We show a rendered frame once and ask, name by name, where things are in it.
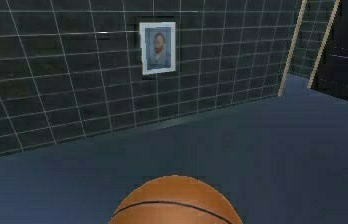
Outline black room door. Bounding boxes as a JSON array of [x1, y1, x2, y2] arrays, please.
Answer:
[[310, 0, 348, 106]]

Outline orange basketball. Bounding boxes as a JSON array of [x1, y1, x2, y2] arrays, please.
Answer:
[[107, 175, 244, 224]]

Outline white framed portrait picture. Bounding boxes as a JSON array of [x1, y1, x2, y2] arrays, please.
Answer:
[[138, 21, 177, 76]]

